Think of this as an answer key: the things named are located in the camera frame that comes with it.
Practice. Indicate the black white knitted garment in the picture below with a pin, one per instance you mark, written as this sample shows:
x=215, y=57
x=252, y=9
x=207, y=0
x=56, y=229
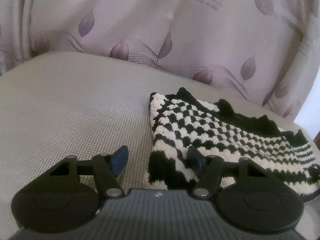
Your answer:
x=186, y=131

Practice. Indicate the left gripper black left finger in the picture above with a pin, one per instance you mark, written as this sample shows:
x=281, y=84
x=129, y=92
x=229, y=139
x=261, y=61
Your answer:
x=69, y=194

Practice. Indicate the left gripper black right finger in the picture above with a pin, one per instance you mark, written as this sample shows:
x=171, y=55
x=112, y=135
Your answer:
x=244, y=194

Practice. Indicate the cream woven bed mat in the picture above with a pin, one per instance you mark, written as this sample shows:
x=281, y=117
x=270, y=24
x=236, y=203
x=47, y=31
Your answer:
x=64, y=104

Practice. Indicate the mauve leaf-print curtain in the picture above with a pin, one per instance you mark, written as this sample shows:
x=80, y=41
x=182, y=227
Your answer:
x=264, y=51

